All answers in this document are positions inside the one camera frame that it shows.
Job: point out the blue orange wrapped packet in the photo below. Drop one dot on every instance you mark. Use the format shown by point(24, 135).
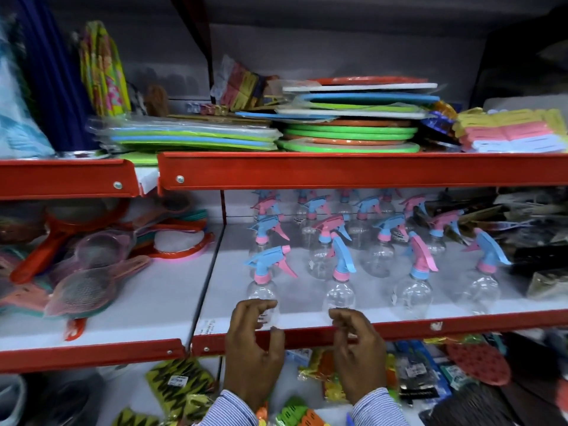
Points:
point(437, 124)

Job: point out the pile of colourful small packets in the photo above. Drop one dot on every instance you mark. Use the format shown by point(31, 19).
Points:
point(242, 86)

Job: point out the red round perforated pad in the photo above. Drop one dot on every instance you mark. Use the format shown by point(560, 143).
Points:
point(479, 362)

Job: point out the pile of dark wrapped packets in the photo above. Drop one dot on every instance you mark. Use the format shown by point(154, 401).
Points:
point(532, 235)

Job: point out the yellow black zigzag packet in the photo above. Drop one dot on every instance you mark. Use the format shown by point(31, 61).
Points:
point(133, 417)
point(179, 383)

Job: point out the person's left hand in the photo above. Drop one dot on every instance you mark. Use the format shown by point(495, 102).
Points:
point(250, 368)

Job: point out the blue carded packets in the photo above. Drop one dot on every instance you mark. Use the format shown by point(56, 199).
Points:
point(419, 370)

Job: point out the stack of coloured round discs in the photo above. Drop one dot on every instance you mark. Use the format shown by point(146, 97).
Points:
point(350, 128)

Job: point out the person's right hand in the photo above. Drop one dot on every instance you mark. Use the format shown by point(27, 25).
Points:
point(361, 363)

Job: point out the red shelf rail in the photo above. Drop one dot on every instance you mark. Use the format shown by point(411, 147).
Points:
point(88, 355)
point(62, 178)
point(355, 169)
point(443, 326)

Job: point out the rows of clear spray bottles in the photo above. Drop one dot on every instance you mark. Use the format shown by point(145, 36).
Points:
point(339, 261)

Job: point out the pile of plastic mesh strainers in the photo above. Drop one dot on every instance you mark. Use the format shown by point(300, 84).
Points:
point(84, 266)

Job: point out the green orange packet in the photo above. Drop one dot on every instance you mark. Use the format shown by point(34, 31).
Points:
point(295, 414)

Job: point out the dark blue hanging items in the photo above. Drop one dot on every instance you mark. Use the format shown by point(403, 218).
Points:
point(53, 75)

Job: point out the person's left forearm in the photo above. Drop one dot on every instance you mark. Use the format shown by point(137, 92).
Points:
point(230, 414)

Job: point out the person's right thumb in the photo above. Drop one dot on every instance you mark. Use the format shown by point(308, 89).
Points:
point(340, 346)

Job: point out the person's left thumb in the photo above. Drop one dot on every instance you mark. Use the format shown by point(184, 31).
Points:
point(276, 343)

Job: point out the brown fuzzy item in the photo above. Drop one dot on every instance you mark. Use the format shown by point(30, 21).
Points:
point(156, 101)

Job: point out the yellow floral wrapped packets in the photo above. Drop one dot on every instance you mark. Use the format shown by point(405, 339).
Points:
point(104, 70)

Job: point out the light blue plastic bag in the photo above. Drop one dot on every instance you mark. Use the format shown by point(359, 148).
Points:
point(17, 119)

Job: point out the person's right forearm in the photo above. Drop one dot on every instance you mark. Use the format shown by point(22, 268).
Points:
point(379, 410)

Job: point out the stack of wrapped flat mats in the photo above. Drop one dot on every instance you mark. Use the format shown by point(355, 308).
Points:
point(186, 135)

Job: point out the yellow orange wrapped packets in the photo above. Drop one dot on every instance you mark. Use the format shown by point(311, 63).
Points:
point(326, 372)

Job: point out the pile of pink yellow cloths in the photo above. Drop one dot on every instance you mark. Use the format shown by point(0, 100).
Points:
point(510, 130)

